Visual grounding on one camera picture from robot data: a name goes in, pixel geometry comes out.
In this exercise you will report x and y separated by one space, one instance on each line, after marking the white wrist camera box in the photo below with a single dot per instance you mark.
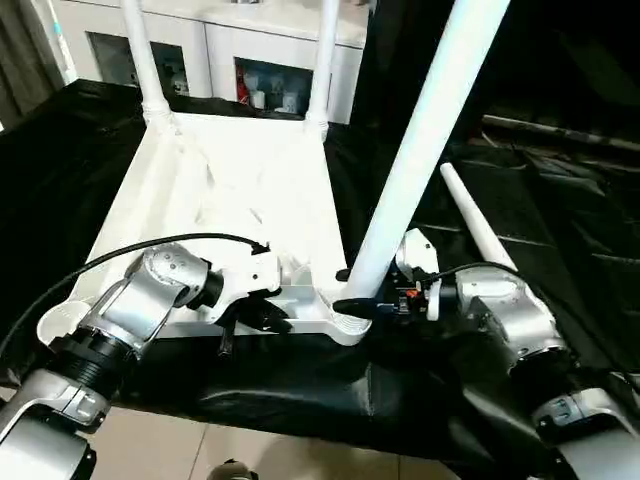
250 272
418 255

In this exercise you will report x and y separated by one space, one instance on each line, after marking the white plastic table top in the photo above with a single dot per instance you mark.
220 200

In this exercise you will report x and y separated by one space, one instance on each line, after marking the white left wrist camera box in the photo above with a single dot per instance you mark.
250 272

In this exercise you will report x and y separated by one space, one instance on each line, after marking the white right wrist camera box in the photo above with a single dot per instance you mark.
418 255

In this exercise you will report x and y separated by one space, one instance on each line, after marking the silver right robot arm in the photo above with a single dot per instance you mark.
510 320

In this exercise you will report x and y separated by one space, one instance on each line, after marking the black low bench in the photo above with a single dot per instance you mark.
570 130

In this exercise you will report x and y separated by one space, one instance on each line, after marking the white glass-door cabinet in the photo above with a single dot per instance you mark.
220 35

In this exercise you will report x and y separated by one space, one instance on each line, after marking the grey curtain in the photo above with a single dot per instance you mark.
30 55

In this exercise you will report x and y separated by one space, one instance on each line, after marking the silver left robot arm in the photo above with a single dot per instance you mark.
130 310

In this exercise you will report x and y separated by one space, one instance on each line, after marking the white plastic table leg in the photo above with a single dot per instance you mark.
420 150
322 60
475 220
140 50

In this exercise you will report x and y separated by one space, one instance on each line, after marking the black plastic mat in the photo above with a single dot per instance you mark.
330 390

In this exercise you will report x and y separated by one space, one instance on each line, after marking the small red bottle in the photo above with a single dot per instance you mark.
242 93

